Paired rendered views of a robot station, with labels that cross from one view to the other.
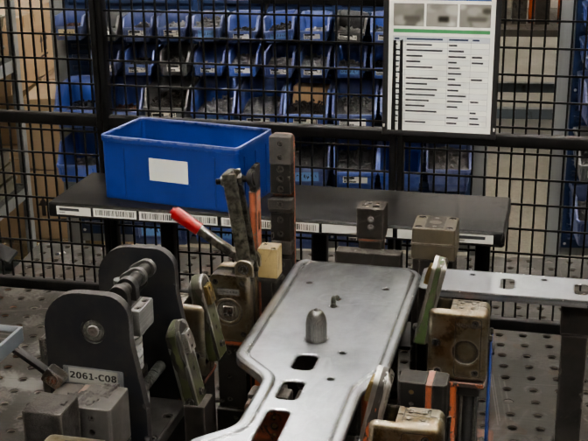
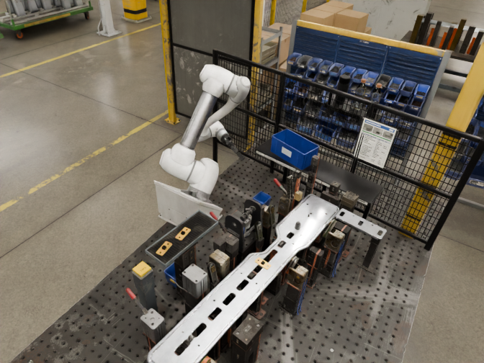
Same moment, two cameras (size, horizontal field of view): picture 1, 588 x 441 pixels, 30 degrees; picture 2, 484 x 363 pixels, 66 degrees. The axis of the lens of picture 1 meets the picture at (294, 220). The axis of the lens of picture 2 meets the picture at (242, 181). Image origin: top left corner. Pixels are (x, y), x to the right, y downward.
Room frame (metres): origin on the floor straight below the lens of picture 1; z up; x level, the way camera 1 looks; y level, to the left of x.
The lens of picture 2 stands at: (-0.04, -0.30, 2.52)
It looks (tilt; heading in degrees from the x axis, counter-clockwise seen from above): 39 degrees down; 22
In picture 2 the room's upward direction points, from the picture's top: 3 degrees clockwise
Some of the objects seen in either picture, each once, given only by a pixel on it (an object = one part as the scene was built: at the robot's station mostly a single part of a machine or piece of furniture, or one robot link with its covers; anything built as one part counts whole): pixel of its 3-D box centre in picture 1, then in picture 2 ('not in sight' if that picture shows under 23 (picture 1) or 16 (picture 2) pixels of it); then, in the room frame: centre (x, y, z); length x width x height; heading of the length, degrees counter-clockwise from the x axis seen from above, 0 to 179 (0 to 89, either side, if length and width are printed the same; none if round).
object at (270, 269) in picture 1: (271, 345); (294, 214); (1.72, 0.04, 0.88); 0.04 x 0.04 x 0.36; 76
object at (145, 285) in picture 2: not in sight; (148, 299); (0.77, 0.49, 0.92); 0.08 x 0.08 x 0.44; 76
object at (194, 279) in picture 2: not in sight; (195, 298); (0.88, 0.29, 0.90); 0.13 x 0.10 x 0.41; 76
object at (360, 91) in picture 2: not in sight; (359, 94); (2.26, -0.12, 1.53); 0.06 x 0.06 x 0.20
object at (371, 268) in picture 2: (571, 374); (372, 250); (1.67, -0.47, 0.84); 0.11 x 0.06 x 0.29; 76
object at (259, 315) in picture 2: not in sight; (252, 292); (1.08, 0.07, 0.84); 0.17 x 0.06 x 0.29; 76
